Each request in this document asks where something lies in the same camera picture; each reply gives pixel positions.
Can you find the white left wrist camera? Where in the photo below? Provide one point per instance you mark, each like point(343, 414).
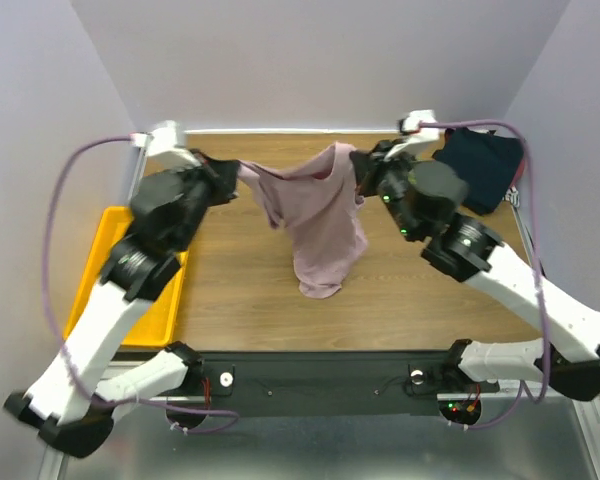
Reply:
point(165, 144)

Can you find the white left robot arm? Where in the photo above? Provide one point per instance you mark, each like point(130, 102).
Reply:
point(71, 406)

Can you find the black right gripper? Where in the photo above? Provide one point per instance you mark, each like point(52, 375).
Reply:
point(372, 170)

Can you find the folded navy tank top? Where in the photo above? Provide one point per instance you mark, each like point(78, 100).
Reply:
point(488, 163)

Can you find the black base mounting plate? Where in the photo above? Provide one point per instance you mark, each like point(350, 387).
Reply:
point(328, 383)

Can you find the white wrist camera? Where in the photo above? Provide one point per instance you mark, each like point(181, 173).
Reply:
point(165, 144)
point(418, 132)

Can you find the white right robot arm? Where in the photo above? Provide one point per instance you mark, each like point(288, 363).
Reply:
point(565, 357)

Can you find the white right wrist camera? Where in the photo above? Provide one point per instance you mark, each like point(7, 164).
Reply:
point(418, 132)

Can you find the striped folded garment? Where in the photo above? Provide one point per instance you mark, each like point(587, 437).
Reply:
point(512, 196)

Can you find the pink ribbed tank top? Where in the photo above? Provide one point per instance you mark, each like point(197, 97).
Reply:
point(317, 204)

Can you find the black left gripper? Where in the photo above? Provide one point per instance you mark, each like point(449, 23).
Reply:
point(221, 174)

